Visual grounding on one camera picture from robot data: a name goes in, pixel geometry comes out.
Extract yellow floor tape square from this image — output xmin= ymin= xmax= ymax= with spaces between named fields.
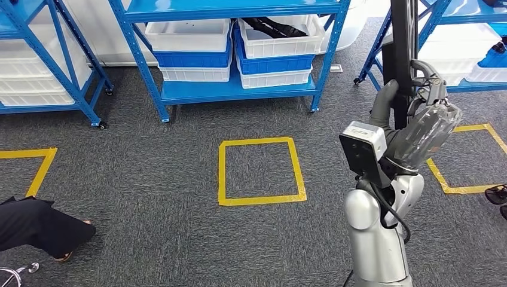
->
xmin=426 ymin=123 xmax=507 ymax=196
xmin=218 ymin=136 xmax=308 ymax=207

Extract black parts in crate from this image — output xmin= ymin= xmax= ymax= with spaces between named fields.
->
xmin=242 ymin=16 xmax=308 ymax=39

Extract person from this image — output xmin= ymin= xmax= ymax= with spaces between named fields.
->
xmin=0 ymin=196 xmax=97 ymax=263

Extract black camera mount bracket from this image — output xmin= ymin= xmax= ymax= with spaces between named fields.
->
xmin=353 ymin=156 xmax=401 ymax=190

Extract blue metal shelf rack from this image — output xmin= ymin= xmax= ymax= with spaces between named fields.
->
xmin=0 ymin=0 xmax=115 ymax=130
xmin=353 ymin=0 xmax=507 ymax=94
xmin=108 ymin=0 xmax=352 ymax=124

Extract chrome chair base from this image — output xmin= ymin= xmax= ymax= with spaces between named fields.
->
xmin=0 ymin=261 xmax=41 ymax=287

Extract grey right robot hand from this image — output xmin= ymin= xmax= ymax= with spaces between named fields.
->
xmin=369 ymin=59 xmax=463 ymax=173

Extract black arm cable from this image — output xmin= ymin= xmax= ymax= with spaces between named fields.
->
xmin=355 ymin=179 xmax=411 ymax=245

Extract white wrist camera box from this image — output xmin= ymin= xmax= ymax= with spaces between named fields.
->
xmin=338 ymin=121 xmax=388 ymax=175

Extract black plastic frame part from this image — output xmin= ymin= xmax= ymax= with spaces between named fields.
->
xmin=381 ymin=0 xmax=420 ymax=131

